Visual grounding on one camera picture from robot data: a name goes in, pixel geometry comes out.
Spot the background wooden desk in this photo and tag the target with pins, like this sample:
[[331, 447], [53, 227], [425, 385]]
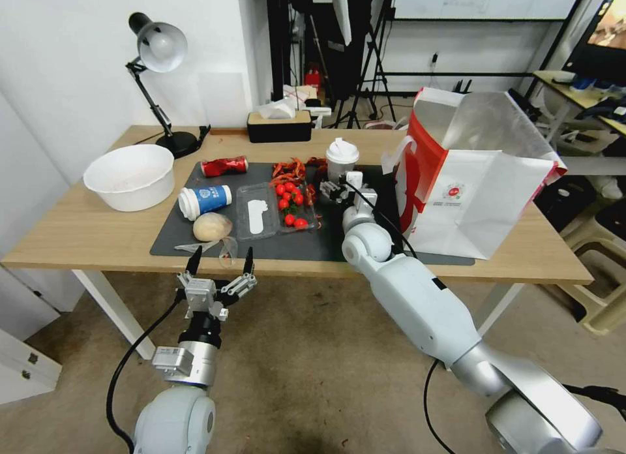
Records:
[[577, 89]]

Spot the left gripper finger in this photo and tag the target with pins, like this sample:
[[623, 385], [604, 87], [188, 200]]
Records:
[[192, 263], [248, 263]]

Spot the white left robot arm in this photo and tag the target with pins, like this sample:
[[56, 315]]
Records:
[[173, 420]]

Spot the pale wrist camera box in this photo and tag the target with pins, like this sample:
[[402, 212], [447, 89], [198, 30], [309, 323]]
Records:
[[201, 295], [354, 179]]

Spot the clear plastic wrapper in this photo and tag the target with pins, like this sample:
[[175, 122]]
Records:
[[220, 251]]

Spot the beige plastic stool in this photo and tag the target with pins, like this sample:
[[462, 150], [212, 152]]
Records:
[[604, 278]]

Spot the black desk lamp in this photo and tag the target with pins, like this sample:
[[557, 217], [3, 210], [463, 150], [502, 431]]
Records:
[[161, 43]]

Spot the dark grey desk mat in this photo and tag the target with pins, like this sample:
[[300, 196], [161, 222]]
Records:
[[303, 246]]

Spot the crushed red drink can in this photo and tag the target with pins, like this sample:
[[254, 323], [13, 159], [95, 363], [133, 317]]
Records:
[[225, 167]]

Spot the large white bowl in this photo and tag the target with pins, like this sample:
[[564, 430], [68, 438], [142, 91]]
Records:
[[129, 177]]

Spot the large whiteboard screen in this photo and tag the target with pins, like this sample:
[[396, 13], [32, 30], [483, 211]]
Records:
[[484, 1]]

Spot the black tripod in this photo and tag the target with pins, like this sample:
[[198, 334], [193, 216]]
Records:
[[374, 57]]

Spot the pale bread bun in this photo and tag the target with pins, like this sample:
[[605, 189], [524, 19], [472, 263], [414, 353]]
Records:
[[210, 226]]

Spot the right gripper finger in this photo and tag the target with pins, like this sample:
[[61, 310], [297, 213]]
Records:
[[329, 184], [330, 192]]

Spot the computer monitor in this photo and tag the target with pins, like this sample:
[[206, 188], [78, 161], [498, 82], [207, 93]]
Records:
[[604, 28]]

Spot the white cabinet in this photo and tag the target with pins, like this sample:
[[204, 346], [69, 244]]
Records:
[[24, 327]]

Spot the white lidded coffee cup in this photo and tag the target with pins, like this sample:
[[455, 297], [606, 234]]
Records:
[[341, 160]]

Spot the white flat label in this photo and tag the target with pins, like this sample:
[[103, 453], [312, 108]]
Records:
[[255, 219]]

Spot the blue white paper cup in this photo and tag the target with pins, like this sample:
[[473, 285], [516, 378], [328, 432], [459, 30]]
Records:
[[208, 199]]

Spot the white photo reflector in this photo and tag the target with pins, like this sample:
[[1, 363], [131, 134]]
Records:
[[341, 13]]

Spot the red fire extinguisher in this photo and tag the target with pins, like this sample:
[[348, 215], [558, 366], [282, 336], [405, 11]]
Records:
[[313, 76]]

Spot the wooden table white legs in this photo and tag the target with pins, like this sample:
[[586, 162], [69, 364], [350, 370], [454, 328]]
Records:
[[98, 229]]

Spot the red white delivery bag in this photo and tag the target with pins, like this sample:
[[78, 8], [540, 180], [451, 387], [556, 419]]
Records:
[[479, 204]]

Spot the dried red chili pile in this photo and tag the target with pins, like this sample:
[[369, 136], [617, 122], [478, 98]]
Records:
[[318, 161], [289, 169], [313, 199]]

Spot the black wood-topped tissue box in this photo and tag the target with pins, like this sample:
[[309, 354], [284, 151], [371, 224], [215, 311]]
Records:
[[280, 128]]

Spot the white tissue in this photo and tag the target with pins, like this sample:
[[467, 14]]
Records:
[[276, 109]]

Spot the clear disposable takeout box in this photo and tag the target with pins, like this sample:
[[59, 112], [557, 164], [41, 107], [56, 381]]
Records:
[[256, 229]]

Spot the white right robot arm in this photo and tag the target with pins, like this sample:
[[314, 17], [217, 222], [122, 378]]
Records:
[[425, 312]]

